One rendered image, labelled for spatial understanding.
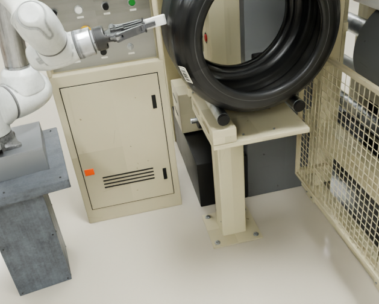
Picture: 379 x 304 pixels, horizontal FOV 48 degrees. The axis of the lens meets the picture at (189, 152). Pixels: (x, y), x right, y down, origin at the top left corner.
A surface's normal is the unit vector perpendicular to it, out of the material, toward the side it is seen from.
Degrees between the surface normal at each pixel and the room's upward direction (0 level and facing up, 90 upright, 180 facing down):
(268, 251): 0
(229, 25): 90
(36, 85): 90
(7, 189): 0
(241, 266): 0
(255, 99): 101
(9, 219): 90
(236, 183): 90
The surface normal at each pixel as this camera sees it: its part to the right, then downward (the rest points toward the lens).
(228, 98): 0.12, 0.65
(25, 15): 0.11, -0.08
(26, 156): 0.36, 0.47
